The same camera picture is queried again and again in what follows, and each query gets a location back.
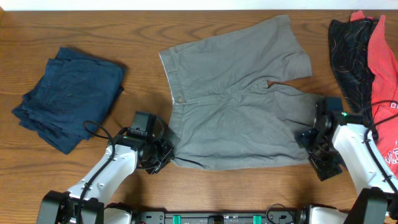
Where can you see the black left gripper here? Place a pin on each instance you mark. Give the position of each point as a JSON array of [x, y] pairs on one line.
[[169, 155]]

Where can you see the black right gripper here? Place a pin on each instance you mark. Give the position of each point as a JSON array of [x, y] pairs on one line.
[[319, 166]]

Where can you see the grey shorts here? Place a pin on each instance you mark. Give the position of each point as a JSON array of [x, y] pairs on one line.
[[232, 105]]

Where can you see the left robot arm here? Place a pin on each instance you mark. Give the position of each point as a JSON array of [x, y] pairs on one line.
[[142, 146]]

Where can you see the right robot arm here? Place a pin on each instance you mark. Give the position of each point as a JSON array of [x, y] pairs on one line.
[[337, 140]]

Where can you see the folded navy blue garment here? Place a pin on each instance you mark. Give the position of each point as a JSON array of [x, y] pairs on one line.
[[75, 93]]

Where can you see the red printed t-shirt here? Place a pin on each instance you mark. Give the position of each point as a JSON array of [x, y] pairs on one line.
[[383, 64]]

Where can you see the black patterned garment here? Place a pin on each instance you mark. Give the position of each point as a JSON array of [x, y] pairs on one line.
[[348, 44]]

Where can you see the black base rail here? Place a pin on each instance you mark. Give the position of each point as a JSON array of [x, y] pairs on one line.
[[217, 218]]

